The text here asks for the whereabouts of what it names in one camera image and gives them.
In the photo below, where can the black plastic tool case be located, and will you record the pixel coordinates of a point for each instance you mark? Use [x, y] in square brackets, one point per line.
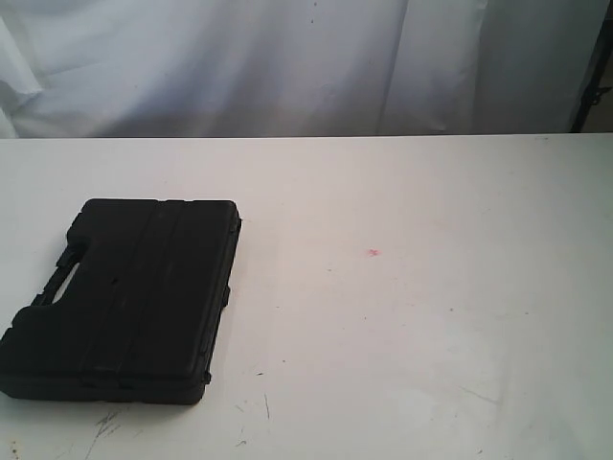
[132, 310]

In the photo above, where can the white backdrop curtain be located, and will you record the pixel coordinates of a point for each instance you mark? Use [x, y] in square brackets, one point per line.
[292, 68]

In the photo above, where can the black metal stand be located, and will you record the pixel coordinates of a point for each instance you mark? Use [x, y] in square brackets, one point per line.
[592, 90]

